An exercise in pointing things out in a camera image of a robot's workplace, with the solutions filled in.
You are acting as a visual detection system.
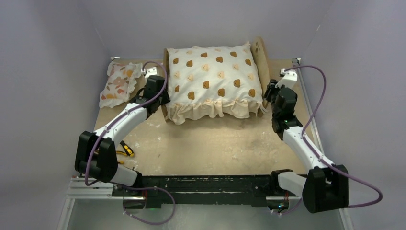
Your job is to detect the bear print white cushion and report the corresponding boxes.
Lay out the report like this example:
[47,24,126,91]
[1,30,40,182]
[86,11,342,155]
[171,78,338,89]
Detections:
[165,41,269,126]

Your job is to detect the wooden pet bed frame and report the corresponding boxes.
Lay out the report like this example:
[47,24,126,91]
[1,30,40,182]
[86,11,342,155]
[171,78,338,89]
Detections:
[161,36,271,123]

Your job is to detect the floral print small pillow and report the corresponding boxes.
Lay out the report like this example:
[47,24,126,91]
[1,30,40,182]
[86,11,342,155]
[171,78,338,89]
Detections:
[99,61,142,108]

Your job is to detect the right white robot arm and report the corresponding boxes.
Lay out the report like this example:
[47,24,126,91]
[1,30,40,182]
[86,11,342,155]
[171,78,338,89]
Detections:
[264,79,349,213]

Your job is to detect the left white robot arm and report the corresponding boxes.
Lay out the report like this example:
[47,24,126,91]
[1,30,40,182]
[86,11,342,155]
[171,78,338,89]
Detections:
[74,75,170,188]

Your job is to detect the yellow black screwdriver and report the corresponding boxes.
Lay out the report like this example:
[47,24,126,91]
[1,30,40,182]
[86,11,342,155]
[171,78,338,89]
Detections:
[120,140,135,157]

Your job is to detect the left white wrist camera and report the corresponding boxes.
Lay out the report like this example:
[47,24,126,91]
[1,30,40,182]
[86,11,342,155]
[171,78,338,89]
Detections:
[143,66,158,79]

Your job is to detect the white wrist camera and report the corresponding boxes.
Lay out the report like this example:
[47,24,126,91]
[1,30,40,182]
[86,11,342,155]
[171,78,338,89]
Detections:
[143,66,158,79]
[275,68,298,89]

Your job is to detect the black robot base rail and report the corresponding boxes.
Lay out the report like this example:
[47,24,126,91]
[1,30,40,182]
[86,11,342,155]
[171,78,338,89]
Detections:
[112,175,295,208]

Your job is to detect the yellow handled pliers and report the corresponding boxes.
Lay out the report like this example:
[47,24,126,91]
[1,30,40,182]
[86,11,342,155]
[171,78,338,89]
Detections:
[116,151,128,165]

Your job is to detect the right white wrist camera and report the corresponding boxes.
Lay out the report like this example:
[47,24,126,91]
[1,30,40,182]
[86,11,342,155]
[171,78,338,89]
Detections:
[275,68,298,89]

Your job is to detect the aluminium table frame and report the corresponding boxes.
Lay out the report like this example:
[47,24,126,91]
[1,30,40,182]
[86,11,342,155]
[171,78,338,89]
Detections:
[57,57,354,230]

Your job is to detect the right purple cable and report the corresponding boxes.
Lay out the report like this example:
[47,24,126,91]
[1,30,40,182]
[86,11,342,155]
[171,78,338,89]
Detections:
[283,65,384,217]

